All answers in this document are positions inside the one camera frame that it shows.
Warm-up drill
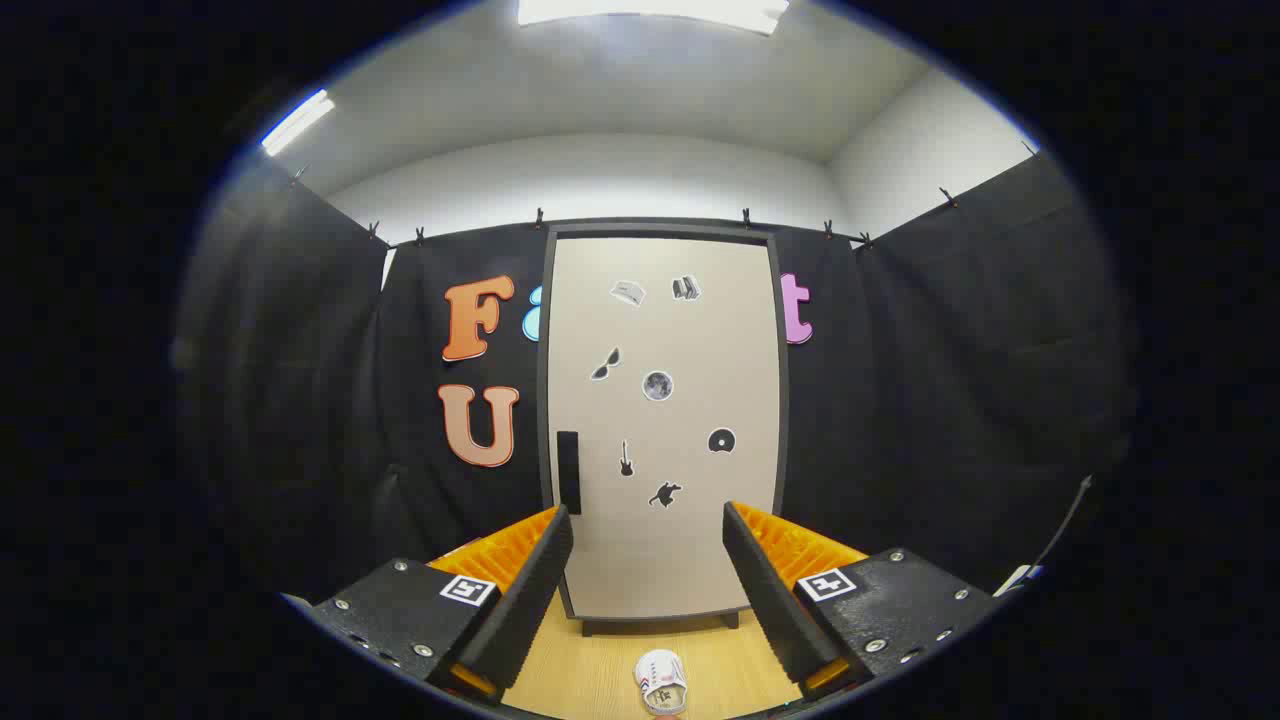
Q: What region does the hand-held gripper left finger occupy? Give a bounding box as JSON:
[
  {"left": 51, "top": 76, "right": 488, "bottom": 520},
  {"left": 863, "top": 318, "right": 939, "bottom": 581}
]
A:
[{"left": 285, "top": 505, "right": 576, "bottom": 706}]

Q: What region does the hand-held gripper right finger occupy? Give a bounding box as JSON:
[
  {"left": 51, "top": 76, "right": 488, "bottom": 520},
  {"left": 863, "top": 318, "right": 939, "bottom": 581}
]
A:
[{"left": 722, "top": 500, "right": 1001, "bottom": 701}]

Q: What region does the white shoe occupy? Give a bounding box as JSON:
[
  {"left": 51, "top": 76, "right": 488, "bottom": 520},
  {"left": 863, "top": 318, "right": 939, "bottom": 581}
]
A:
[{"left": 633, "top": 649, "right": 689, "bottom": 716}]

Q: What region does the black door handle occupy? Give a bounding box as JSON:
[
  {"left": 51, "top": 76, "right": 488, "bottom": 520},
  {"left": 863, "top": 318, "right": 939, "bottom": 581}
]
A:
[{"left": 556, "top": 431, "right": 582, "bottom": 516}]

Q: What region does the grey shoe cabinet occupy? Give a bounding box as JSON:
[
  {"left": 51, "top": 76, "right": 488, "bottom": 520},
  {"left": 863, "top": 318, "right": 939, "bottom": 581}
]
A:
[{"left": 537, "top": 225, "right": 791, "bottom": 638}]

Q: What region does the black backdrop cloth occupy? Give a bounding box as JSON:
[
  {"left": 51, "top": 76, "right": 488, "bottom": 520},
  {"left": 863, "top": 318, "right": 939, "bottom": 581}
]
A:
[{"left": 175, "top": 150, "right": 1136, "bottom": 611}]

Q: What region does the row of black cloth clips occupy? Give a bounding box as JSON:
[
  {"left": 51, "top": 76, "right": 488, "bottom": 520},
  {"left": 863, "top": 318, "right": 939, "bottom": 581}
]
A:
[{"left": 290, "top": 140, "right": 1041, "bottom": 249}]

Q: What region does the narrow ceiling light strip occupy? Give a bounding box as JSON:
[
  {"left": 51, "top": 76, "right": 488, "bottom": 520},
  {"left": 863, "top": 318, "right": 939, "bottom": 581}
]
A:
[{"left": 261, "top": 89, "right": 336, "bottom": 157}]

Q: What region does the large ceiling light panel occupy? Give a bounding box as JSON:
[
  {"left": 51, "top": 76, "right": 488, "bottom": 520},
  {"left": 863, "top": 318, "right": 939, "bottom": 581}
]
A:
[{"left": 517, "top": 0, "right": 791, "bottom": 36}]

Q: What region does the thin black cable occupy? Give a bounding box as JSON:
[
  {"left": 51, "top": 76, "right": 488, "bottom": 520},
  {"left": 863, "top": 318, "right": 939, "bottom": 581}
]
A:
[{"left": 1035, "top": 477, "right": 1093, "bottom": 571}]

